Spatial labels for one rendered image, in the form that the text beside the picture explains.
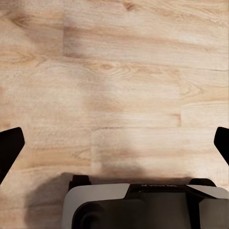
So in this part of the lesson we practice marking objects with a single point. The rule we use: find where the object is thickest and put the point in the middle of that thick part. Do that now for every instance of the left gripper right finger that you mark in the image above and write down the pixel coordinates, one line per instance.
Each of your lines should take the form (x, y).
(221, 141)

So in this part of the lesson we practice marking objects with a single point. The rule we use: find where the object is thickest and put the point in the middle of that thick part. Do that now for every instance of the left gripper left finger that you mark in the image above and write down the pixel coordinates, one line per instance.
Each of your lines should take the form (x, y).
(11, 143)

